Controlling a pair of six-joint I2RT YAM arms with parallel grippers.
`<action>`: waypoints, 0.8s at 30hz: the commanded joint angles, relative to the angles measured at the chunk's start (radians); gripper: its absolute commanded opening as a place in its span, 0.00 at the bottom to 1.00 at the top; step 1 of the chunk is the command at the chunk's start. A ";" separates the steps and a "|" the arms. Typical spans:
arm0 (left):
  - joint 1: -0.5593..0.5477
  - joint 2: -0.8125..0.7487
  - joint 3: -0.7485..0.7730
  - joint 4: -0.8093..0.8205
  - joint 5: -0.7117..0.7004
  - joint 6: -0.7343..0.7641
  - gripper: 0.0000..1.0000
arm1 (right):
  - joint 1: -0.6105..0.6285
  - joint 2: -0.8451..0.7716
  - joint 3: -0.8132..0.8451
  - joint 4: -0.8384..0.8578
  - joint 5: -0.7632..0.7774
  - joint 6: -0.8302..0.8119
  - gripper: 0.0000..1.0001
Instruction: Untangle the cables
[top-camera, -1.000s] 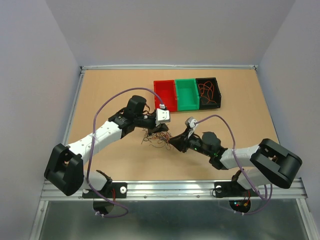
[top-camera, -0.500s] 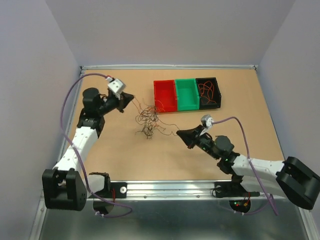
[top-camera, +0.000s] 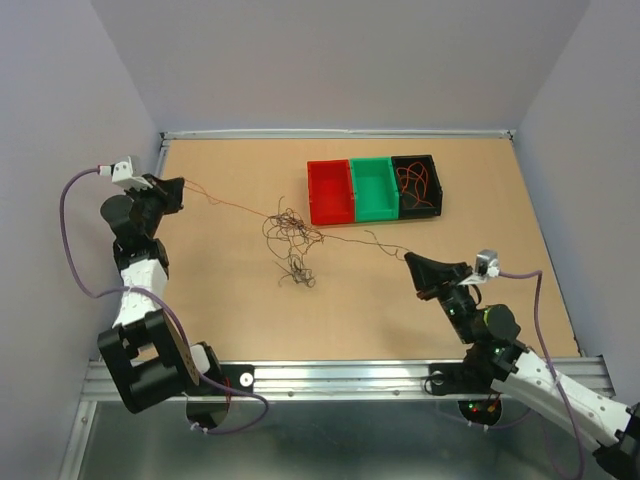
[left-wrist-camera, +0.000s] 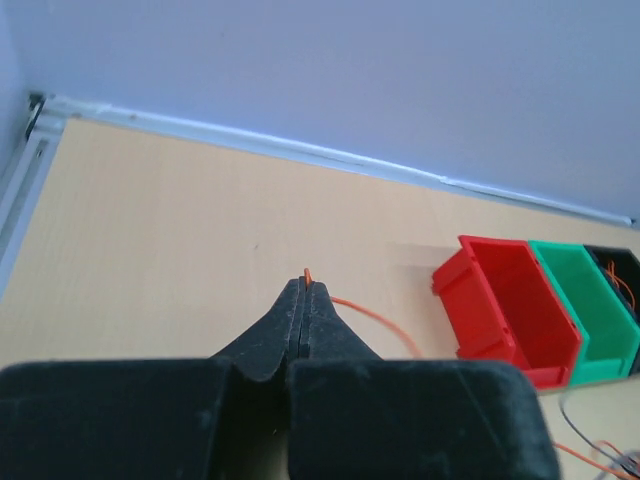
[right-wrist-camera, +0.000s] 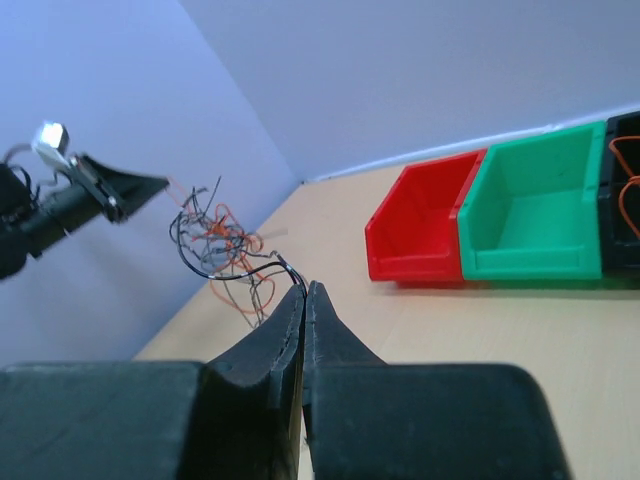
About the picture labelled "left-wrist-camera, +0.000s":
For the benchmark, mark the red plastic bin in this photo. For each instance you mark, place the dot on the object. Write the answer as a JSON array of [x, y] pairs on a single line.
[[502, 306]]

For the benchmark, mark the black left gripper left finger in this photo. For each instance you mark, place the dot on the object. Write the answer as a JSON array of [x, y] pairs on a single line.
[[150, 418]]

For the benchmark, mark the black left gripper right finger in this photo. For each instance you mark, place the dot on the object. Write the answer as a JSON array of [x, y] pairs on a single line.
[[354, 415]]

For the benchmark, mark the green plastic bin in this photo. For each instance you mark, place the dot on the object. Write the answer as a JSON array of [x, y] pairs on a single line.
[[569, 270]]

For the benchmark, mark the black plastic bin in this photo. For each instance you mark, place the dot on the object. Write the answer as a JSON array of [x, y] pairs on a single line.
[[622, 280]]

